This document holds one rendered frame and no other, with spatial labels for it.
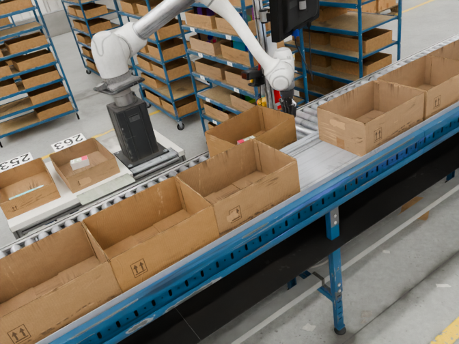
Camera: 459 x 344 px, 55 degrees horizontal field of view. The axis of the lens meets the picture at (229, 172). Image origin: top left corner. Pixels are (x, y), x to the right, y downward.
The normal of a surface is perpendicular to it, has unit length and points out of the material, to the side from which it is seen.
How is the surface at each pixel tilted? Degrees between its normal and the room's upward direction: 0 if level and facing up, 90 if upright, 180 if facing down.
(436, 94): 90
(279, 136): 91
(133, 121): 90
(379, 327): 0
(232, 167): 89
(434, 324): 0
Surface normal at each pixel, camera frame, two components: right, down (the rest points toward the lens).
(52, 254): 0.55, 0.34
